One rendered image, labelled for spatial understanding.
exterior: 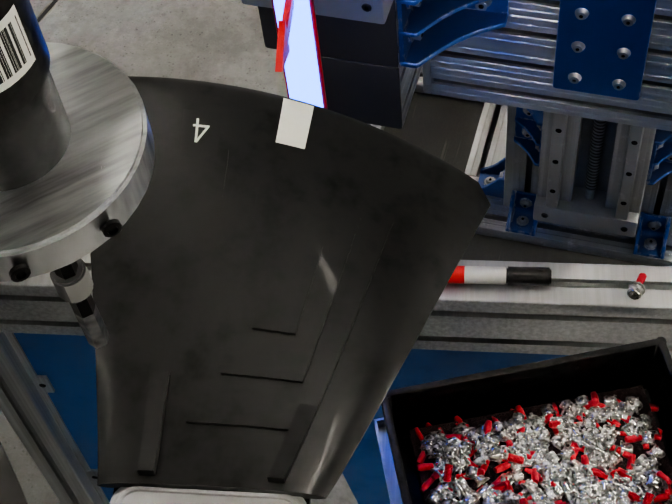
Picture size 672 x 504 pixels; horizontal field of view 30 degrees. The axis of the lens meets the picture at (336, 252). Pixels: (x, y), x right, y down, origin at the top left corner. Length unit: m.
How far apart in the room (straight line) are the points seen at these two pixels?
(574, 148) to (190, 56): 1.01
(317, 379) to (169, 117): 0.17
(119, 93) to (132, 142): 0.02
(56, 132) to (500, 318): 0.73
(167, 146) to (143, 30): 1.81
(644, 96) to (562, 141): 0.27
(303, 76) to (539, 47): 0.51
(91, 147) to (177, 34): 2.13
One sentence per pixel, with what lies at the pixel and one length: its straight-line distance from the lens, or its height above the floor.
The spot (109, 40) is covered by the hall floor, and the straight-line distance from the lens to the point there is 2.47.
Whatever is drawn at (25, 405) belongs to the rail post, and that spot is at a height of 0.64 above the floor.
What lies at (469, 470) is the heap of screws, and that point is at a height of 0.85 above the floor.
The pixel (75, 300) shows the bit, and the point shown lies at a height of 1.40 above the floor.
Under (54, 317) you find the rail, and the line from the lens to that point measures 1.10.
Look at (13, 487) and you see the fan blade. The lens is 0.46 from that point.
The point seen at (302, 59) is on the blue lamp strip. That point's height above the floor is 1.13.
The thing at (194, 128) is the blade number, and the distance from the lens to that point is 0.67.
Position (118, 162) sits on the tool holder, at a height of 1.46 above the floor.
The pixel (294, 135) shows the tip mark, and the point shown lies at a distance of 0.67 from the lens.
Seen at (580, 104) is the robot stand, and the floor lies 0.70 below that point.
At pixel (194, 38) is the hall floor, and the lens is 2.43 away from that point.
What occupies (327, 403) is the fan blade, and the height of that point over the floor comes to 1.18.
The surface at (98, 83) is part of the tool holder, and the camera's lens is 0.33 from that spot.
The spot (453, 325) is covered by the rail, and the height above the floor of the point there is 0.82.
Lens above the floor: 1.70
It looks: 55 degrees down
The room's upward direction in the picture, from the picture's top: 8 degrees counter-clockwise
